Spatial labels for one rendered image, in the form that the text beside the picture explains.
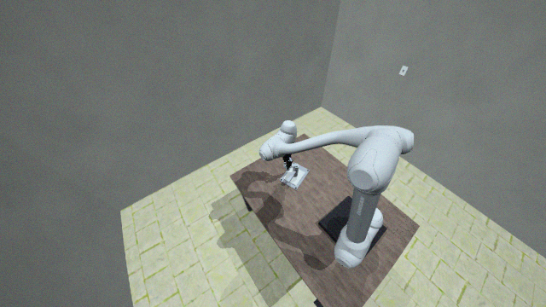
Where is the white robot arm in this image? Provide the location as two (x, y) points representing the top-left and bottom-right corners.
(259, 120), (414, 269)

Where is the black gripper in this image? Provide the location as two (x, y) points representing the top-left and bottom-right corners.
(282, 154), (293, 171)

